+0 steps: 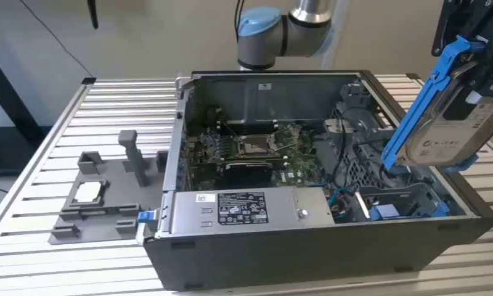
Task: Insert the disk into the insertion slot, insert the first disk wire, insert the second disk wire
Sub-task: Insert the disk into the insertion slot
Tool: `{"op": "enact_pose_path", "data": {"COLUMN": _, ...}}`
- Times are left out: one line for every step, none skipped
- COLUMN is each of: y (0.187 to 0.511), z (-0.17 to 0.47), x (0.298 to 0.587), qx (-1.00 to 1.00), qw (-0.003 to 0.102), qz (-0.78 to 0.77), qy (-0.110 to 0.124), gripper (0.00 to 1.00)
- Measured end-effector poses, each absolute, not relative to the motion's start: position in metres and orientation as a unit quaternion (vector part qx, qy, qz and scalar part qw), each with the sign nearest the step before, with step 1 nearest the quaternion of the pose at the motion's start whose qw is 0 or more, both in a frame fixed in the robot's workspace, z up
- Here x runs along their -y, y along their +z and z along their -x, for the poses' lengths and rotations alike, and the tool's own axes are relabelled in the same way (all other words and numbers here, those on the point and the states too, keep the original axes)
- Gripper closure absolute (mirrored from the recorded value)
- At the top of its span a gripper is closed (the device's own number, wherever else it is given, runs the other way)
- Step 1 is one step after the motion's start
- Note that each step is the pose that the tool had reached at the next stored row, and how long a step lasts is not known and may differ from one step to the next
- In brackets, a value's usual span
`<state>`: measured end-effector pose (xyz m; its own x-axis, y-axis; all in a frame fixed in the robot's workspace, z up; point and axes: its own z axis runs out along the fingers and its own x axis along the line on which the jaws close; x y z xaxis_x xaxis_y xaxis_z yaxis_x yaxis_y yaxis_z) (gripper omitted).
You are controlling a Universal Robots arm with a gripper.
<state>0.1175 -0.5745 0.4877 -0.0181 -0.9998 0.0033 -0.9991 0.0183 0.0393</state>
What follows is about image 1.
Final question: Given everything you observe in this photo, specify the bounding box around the grey parts rack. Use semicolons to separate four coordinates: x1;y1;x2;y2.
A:
47;129;168;246

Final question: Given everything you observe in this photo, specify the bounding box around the thin black wall cable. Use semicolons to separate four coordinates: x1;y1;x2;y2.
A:
19;0;96;78

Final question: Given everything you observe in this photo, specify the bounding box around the blue data wire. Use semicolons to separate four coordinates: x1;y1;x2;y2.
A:
325;181;358;216

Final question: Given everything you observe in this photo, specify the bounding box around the silver CPU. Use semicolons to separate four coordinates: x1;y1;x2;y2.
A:
72;182;106;204

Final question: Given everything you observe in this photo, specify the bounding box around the green motherboard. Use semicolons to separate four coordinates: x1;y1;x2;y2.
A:
183;123;333;191

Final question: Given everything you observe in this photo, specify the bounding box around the black hanging strap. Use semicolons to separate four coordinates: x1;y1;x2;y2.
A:
84;0;99;30

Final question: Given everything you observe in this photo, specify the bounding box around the silver power supply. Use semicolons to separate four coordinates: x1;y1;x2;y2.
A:
163;187;335;238

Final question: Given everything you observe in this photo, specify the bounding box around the round black power wire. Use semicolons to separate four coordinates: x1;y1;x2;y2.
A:
335;106;369;187

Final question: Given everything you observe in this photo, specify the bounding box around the black desk stand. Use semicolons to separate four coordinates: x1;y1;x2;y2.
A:
0;43;51;176

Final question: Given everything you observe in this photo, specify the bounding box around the CPU socket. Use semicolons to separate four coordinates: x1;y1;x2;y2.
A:
235;134;279;157

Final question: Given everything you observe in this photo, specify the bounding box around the hard disk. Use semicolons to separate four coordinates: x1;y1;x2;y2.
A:
379;35;493;174

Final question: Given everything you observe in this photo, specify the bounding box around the black PC case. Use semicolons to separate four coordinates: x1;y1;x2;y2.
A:
134;70;493;292

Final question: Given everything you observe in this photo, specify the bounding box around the grey metal disk bay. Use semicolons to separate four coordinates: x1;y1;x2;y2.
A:
315;83;473;223

